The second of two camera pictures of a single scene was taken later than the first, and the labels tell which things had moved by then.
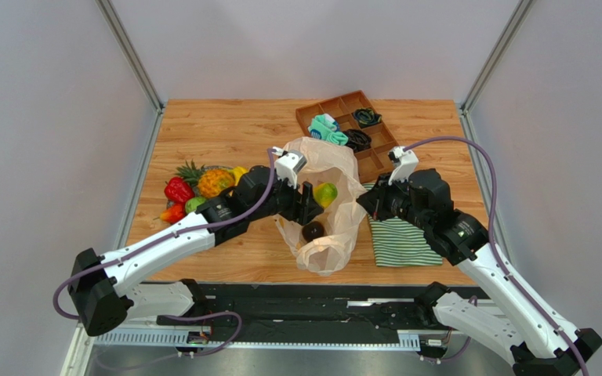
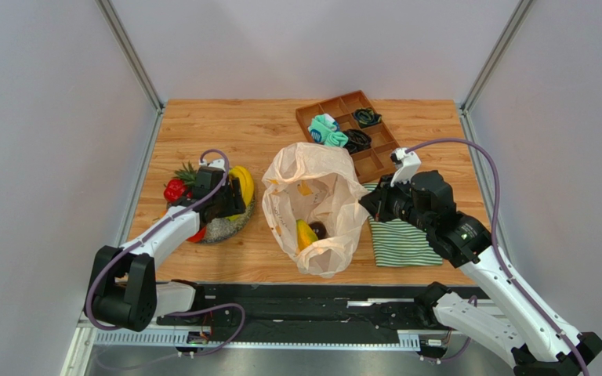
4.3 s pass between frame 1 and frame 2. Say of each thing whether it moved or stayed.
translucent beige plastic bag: stayed
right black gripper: stayed
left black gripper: moved
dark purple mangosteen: stayed
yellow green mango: moved
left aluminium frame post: stayed
